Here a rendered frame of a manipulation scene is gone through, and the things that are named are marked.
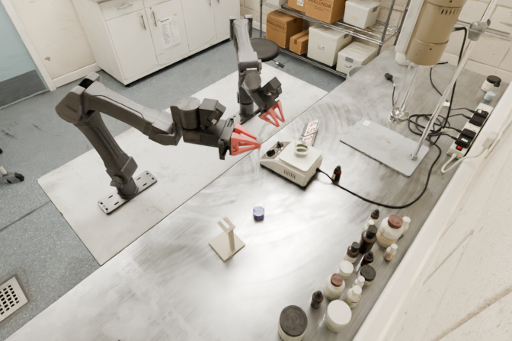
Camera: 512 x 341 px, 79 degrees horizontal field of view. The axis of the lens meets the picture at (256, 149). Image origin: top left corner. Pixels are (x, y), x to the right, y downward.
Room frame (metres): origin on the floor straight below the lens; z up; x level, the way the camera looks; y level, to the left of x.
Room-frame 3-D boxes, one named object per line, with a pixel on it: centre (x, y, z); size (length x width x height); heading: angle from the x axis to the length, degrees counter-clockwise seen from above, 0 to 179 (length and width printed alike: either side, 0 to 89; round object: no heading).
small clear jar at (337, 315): (0.26, -0.20, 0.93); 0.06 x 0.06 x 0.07
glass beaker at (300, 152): (0.77, -0.16, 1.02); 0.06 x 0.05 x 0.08; 3
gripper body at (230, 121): (0.60, 0.10, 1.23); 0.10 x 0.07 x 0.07; 168
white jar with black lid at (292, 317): (0.24, -0.09, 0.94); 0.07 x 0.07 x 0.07
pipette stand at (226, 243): (0.47, 0.09, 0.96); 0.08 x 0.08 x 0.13; 41
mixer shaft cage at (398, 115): (0.91, -0.53, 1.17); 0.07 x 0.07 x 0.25
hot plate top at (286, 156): (0.78, -0.16, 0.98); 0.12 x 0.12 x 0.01; 53
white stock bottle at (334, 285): (0.33, -0.21, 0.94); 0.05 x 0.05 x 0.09
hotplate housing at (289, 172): (0.79, -0.14, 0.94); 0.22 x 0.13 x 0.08; 53
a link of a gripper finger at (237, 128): (0.58, 0.03, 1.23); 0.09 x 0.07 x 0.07; 78
